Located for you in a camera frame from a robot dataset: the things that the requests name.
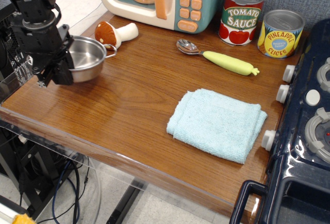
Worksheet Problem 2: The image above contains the white stove knob middle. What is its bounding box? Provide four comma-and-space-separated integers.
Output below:
276, 85, 290, 104

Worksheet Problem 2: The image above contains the blue cable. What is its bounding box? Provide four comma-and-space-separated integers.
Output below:
52, 161, 80, 224

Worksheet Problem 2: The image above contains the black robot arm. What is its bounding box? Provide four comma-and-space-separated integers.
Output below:
10, 0, 74, 87

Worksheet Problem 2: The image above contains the white stove knob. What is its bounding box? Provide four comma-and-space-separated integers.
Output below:
261, 130, 276, 151
276, 85, 290, 104
282, 65, 295, 83

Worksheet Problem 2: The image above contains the black cable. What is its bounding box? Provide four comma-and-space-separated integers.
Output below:
36, 156, 91, 224

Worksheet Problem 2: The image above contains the plush brown mushroom toy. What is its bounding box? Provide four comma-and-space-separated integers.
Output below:
94, 21, 139, 50

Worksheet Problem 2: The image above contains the white stove knob top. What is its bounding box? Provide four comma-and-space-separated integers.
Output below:
282, 65, 295, 83

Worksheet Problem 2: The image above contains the white stove knob bottom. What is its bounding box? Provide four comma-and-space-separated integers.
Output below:
261, 130, 276, 151

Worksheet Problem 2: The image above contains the pineapple slices can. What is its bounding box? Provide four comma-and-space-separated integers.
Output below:
257, 9, 305, 59

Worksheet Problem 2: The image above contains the dark blue toy stove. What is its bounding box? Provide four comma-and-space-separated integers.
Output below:
230, 19, 329, 223

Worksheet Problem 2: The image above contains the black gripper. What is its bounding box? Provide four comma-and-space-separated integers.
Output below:
10, 19, 74, 88

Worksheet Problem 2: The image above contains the spoon with yellow handle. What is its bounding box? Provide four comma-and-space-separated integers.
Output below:
176, 39, 260, 76

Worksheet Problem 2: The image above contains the black table leg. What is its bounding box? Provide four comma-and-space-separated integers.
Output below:
106, 180, 144, 224

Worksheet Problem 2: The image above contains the black desk frame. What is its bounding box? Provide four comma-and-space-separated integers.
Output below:
1, 5, 71, 219

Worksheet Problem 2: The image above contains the stainless steel pot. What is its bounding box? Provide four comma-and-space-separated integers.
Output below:
69, 36, 117, 83

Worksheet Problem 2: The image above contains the clear acrylic barrier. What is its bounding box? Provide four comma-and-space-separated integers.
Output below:
0, 1, 149, 191

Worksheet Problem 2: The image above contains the light blue folded cloth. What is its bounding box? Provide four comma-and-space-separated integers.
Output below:
167, 89, 268, 164

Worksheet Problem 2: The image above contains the tomato sauce can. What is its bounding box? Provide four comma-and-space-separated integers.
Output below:
219, 0, 265, 45

